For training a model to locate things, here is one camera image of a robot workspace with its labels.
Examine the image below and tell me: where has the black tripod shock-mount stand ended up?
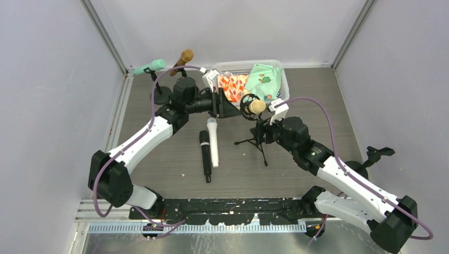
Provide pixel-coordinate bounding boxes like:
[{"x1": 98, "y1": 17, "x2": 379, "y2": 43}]
[{"x1": 234, "y1": 109, "x2": 268, "y2": 167}]

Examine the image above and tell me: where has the cream yellow microphone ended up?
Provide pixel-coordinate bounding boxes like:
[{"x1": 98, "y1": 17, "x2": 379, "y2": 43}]
[{"x1": 240, "y1": 89, "x2": 266, "y2": 115}]

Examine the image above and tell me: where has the black round-base mic stand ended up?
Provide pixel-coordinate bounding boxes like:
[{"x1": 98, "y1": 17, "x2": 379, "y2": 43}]
[{"x1": 177, "y1": 68, "x2": 187, "y2": 77}]

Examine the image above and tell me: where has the gold brown microphone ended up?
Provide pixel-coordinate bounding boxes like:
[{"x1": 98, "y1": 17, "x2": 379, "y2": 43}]
[{"x1": 169, "y1": 49, "x2": 194, "y2": 77}]

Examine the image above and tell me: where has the green microphone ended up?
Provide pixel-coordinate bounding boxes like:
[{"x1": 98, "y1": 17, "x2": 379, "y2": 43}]
[{"x1": 133, "y1": 59, "x2": 166, "y2": 76}]

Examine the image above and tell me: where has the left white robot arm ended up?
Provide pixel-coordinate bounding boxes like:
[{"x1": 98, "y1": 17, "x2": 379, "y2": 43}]
[{"x1": 88, "y1": 77, "x2": 241, "y2": 210}]

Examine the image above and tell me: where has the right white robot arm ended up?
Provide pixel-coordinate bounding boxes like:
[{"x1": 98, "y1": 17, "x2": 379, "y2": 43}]
[{"x1": 254, "y1": 117, "x2": 418, "y2": 253}]

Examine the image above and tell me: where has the white microphone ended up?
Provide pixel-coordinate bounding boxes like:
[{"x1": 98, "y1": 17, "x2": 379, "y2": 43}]
[{"x1": 206, "y1": 117, "x2": 219, "y2": 168}]

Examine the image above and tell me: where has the orange patterned cloth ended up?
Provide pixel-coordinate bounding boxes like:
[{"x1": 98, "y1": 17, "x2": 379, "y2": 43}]
[{"x1": 217, "y1": 72, "x2": 250, "y2": 103}]

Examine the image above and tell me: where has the black microphone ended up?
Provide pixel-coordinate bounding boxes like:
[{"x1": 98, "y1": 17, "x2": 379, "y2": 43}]
[{"x1": 199, "y1": 130, "x2": 212, "y2": 183}]

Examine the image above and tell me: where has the white plastic basket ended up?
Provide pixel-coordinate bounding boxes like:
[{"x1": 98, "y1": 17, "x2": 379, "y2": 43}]
[{"x1": 213, "y1": 60, "x2": 290, "y2": 106}]

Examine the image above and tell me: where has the green patterned cloth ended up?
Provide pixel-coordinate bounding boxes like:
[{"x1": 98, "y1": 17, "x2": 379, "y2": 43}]
[{"x1": 246, "y1": 63, "x2": 283, "y2": 101}]

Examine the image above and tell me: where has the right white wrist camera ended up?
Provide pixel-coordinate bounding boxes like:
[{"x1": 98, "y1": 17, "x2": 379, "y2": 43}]
[{"x1": 268, "y1": 98, "x2": 289, "y2": 125}]

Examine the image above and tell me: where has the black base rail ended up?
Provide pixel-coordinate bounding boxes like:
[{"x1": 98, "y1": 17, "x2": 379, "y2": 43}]
[{"x1": 129, "y1": 197, "x2": 321, "y2": 225}]

